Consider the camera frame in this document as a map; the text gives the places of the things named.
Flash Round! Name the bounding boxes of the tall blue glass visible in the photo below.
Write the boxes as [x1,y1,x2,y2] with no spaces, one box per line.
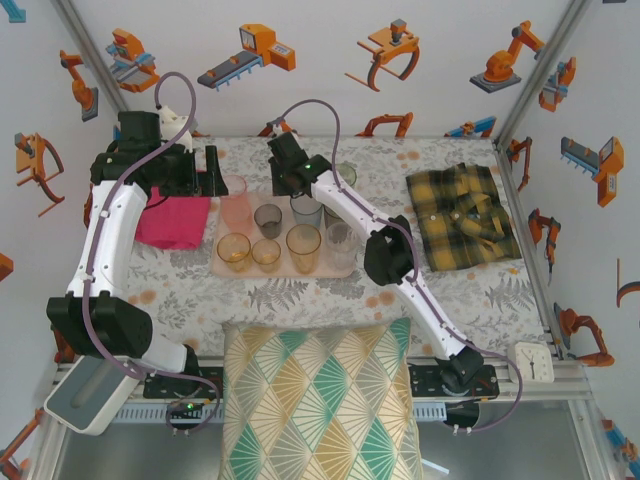
[289,195,324,227]

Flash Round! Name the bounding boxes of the frosted peach glass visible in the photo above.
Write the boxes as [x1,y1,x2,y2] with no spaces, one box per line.
[218,174,249,236]

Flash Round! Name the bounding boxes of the short grey glass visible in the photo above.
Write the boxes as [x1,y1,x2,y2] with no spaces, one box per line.
[253,203,284,240]

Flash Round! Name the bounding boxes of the tall grey glass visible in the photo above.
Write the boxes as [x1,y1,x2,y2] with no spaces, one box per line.
[322,203,346,230]

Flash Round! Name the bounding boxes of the tall amber glass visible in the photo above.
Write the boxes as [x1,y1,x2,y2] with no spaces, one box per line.
[285,223,323,275]

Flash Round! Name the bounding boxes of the small short amber glass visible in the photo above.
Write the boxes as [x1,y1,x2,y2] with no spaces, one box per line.
[250,238,282,274]

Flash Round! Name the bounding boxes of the wide short amber glass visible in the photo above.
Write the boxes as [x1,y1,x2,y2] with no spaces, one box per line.
[215,232,252,274]

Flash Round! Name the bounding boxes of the tall clear glass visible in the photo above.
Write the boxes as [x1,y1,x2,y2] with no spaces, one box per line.
[325,221,361,272]

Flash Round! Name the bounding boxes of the beige rectangular tray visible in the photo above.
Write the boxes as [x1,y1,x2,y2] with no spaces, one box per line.
[209,193,357,280]

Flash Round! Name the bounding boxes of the pink folded cloth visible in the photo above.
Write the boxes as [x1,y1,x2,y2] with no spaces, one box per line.
[134,192,212,251]

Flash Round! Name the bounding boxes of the floral tablecloth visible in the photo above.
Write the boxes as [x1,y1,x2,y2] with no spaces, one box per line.
[99,135,556,361]

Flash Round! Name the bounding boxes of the yellow black plaid shirt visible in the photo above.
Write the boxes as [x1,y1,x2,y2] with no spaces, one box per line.
[404,162,522,274]

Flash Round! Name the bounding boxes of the geometric patterned pillow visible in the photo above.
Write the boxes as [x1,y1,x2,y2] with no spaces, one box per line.
[219,317,426,480]

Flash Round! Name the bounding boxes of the black controller board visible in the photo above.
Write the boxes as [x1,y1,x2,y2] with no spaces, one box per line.
[166,398,210,427]
[443,401,482,427]

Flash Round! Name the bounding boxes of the white grey tissue box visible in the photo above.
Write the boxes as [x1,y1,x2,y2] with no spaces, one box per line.
[43,352,141,436]

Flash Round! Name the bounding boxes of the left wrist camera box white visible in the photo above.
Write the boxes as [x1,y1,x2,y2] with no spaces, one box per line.
[158,106,195,151]

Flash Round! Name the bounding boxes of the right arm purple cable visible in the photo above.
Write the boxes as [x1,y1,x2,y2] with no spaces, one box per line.
[273,98,525,436]

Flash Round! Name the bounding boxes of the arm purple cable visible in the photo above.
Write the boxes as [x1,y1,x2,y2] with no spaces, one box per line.
[82,72,224,439]
[273,98,525,436]

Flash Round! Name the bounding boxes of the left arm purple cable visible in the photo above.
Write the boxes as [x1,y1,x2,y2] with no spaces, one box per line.
[82,72,224,439]

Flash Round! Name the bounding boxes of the aluminium frame post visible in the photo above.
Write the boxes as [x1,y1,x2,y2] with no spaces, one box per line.
[493,0,595,147]
[49,0,149,149]

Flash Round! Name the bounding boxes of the aluminium side rail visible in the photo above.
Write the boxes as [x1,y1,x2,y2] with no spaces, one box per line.
[492,139,589,374]

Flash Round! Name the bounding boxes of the white slotted cable duct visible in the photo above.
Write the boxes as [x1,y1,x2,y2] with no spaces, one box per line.
[115,402,447,424]

